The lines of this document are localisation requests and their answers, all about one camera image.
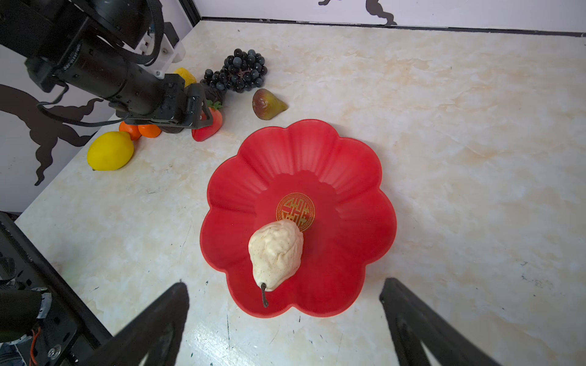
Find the red strawberry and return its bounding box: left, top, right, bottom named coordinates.
left=192, top=100, right=224, bottom=142

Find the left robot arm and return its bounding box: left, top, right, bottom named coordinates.
left=1, top=1, right=213, bottom=131

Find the dark avocado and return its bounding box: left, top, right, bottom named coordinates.
left=201, top=82, right=227, bottom=107

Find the brown green fig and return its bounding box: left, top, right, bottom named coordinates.
left=252, top=88, right=288, bottom=120

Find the cream white pear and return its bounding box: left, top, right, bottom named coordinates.
left=248, top=219, right=304, bottom=308

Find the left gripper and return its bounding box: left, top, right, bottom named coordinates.
left=123, top=74, right=213, bottom=130

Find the small yellow fruit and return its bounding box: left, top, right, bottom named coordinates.
left=174, top=68, right=198, bottom=88

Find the yellow lemon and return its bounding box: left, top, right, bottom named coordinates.
left=87, top=131, right=134, bottom=171

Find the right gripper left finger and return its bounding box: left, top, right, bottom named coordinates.
left=79, top=282, right=189, bottom=365

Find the red flower-shaped bowl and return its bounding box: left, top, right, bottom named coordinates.
left=200, top=119, right=397, bottom=318

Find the dark grape bunch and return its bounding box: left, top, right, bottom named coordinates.
left=200, top=48, right=268, bottom=93

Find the orange tangerine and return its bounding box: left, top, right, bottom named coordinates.
left=118, top=122, right=142, bottom=141
left=137, top=124, right=162, bottom=138

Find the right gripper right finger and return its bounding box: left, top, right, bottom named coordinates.
left=379, top=278, right=497, bottom=365

